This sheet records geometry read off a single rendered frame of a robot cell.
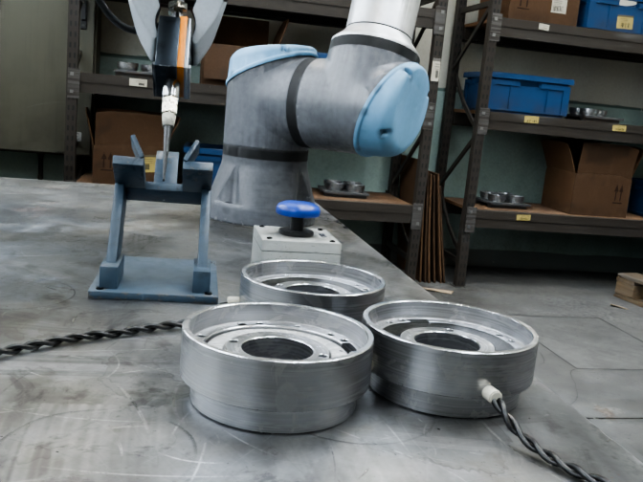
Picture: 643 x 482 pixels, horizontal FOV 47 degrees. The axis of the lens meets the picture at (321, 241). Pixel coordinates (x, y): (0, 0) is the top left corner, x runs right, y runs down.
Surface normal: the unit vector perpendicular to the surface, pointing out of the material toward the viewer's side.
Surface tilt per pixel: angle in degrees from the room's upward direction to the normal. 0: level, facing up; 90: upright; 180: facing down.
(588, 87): 90
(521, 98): 90
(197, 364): 90
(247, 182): 72
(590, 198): 91
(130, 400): 0
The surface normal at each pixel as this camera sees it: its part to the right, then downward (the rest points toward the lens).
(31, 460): 0.09, -0.98
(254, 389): -0.14, 0.17
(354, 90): -0.38, -0.21
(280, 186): 0.44, -0.10
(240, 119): -0.54, 0.11
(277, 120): -0.46, 0.53
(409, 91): 0.84, 0.29
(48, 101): 0.19, 0.20
